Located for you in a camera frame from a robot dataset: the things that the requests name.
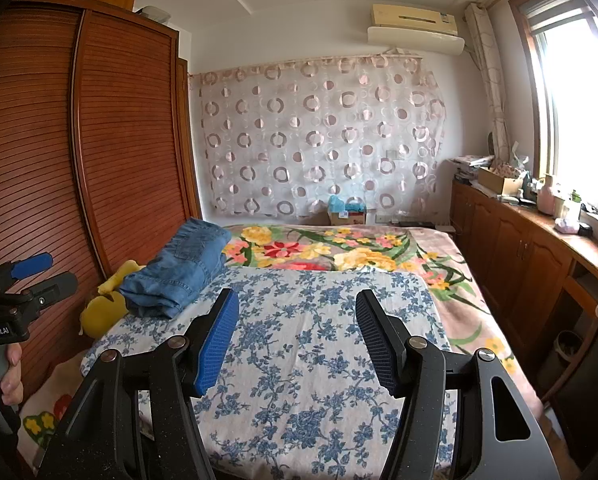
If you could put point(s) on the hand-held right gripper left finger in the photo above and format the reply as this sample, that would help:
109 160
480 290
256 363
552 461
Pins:
216 347

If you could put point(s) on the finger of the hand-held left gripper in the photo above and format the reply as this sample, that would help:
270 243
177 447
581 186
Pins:
54 287
31 265

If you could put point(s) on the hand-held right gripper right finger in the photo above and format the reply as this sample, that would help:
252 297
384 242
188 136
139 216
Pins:
381 345

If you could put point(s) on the blue denim pants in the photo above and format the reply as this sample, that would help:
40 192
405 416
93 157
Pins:
179 270

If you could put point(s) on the person's left hand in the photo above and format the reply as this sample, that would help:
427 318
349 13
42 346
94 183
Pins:
13 375

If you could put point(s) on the yellow plush toy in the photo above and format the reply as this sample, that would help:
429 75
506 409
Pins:
104 310

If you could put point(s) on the blue floral white sheet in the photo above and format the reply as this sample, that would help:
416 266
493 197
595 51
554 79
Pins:
299 340

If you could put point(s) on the colourful floral blanket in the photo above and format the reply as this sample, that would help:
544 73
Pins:
369 252

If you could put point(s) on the wooden slatted wardrobe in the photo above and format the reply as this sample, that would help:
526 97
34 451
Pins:
79 150

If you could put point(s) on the cardboard box with teal items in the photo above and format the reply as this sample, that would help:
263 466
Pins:
346 212

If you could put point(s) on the wooden side cabinet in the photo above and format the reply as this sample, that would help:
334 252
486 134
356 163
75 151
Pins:
519 255

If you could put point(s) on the grey waste bin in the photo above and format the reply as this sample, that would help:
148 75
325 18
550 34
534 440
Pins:
569 355

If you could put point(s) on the stack of papers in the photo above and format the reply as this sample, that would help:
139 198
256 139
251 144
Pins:
471 165

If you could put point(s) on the open cardboard box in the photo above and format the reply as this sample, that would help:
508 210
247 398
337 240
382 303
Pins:
499 180

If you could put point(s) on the circle patterned sheer curtain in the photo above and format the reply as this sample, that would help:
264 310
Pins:
319 135

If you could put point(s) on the pink bottle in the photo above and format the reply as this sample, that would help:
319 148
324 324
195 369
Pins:
545 197

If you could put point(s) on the pink tissue pack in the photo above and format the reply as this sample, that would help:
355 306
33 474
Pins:
566 225

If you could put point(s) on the white bottle with green top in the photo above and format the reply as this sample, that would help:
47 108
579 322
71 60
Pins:
572 207

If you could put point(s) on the white bundle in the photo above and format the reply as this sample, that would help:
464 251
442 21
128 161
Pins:
154 14

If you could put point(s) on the patterned window drape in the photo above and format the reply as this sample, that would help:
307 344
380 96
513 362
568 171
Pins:
491 75

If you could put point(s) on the window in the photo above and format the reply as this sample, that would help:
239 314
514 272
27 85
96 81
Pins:
574 110

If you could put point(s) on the wall air conditioner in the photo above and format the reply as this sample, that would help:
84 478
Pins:
414 27

